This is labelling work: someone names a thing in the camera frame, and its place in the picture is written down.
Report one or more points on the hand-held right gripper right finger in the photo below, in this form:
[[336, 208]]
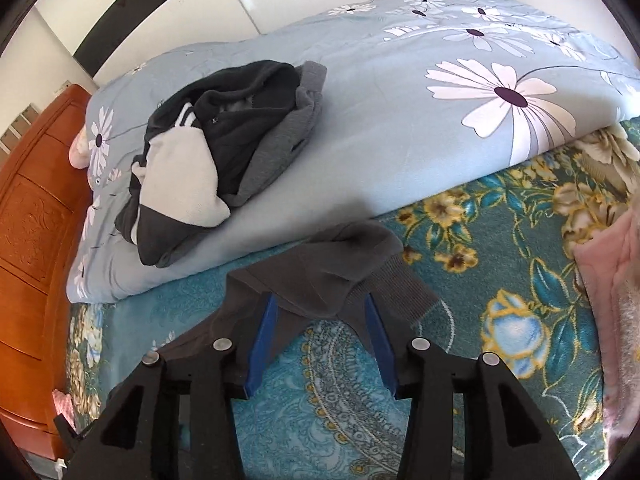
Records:
[[380, 345]]

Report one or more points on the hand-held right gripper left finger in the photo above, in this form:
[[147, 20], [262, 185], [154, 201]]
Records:
[[262, 340]]

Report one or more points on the dark grey pants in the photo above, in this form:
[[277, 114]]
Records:
[[320, 270]]

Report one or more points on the teal floral blanket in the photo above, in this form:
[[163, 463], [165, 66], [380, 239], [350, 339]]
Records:
[[475, 310]]

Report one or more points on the black and white hoodie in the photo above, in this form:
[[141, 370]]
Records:
[[180, 185]]

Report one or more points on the light blue floral quilt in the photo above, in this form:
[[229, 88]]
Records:
[[400, 160]]

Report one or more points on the pink fleece garment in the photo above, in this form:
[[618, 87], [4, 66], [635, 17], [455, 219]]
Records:
[[610, 285]]

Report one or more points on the orange wooden headboard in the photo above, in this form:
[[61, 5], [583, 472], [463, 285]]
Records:
[[35, 260]]

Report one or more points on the pink pillow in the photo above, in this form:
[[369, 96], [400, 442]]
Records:
[[79, 152]]

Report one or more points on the white slatted wall fixture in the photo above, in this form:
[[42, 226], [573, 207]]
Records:
[[17, 127]]

